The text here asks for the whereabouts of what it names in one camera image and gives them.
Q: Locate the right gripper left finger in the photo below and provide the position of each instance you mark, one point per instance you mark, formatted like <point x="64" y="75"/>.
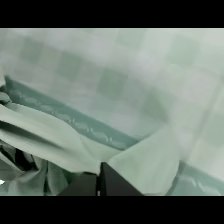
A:
<point x="81" y="187"/>

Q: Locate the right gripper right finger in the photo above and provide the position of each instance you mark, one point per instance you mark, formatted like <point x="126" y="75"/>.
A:
<point x="115" y="184"/>

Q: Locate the pale green garment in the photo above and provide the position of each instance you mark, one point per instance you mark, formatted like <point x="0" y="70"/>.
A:
<point x="50" y="140"/>

